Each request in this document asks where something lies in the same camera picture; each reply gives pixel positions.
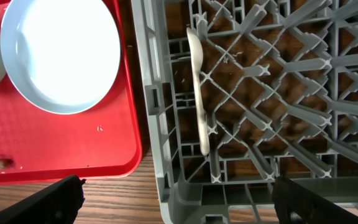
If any grey dishwasher rack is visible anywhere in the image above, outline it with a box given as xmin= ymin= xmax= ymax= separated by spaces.
xmin=131 ymin=0 xmax=358 ymax=223

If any white plastic spoon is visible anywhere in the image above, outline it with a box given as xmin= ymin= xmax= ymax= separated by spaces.
xmin=186 ymin=27 xmax=210 ymax=156

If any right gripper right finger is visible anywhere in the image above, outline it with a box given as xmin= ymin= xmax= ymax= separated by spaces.
xmin=272 ymin=176 xmax=358 ymax=224

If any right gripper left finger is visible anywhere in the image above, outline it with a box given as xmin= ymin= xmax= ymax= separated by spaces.
xmin=0 ymin=175 xmax=86 ymax=224

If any light blue plate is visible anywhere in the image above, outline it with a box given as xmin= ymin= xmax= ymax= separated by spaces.
xmin=0 ymin=0 xmax=121 ymax=114

